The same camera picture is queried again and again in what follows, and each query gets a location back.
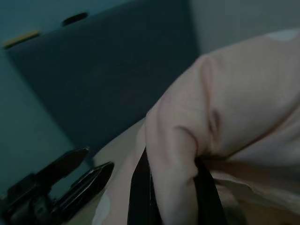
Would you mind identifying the yellow flat object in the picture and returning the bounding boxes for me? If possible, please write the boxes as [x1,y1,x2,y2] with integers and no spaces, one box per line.
[1,30,40,49]

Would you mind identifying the pink patterned pillow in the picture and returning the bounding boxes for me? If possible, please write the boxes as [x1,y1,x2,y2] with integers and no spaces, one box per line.
[91,28,300,225]

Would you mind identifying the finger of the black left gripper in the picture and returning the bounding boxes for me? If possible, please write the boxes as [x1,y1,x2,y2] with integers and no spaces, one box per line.
[56,161,115,211]
[35,147,90,188]

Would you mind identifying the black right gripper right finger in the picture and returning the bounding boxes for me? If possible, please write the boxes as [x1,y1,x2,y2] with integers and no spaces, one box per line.
[194,156,227,225]

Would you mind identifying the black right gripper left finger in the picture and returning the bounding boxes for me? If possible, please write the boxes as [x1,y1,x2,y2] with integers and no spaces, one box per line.
[127,147,154,225]

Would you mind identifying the black oval object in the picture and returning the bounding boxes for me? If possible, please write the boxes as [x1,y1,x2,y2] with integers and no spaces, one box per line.
[61,13,89,27]

